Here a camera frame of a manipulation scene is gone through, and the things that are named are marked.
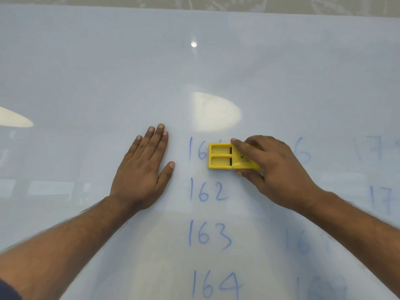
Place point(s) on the person's left hand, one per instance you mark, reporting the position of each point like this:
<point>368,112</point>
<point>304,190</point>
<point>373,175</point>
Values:
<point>140,178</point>

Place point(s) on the person's right hand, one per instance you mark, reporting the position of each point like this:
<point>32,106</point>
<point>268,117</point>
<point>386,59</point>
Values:
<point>281,174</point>

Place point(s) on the yellow whiteboard eraser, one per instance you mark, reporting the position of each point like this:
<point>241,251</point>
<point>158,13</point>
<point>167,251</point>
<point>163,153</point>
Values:
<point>220,156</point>

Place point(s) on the glossy white whiteboard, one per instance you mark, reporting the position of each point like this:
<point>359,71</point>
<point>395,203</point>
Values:
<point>93,74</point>

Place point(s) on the person's left forearm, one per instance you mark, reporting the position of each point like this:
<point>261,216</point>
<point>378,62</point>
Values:
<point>62,246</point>

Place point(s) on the person's right forearm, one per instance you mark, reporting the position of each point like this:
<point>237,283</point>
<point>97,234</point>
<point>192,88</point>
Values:
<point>359,234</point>

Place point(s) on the dark blue left sleeve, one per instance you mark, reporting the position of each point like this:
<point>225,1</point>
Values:
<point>7,292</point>

